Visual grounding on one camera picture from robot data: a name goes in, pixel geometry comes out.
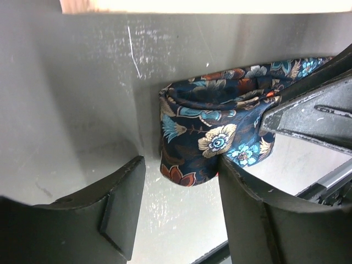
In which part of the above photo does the wooden grid organizer box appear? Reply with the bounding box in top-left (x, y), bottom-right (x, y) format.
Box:
top-left (60, 0), bottom-right (351, 14)

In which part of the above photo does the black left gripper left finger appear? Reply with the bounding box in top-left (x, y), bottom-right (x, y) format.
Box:
top-left (1, 156), bottom-right (146, 263)

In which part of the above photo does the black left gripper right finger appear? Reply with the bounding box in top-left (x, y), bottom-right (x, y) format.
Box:
top-left (218, 156), bottom-right (351, 263)

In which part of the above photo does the navy floral long tie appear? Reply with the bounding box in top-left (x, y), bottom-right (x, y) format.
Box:
top-left (158, 57), bottom-right (328, 187)

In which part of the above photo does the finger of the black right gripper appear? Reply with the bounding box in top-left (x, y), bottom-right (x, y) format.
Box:
top-left (261, 76), bottom-right (351, 154)
top-left (279, 48), bottom-right (351, 102)

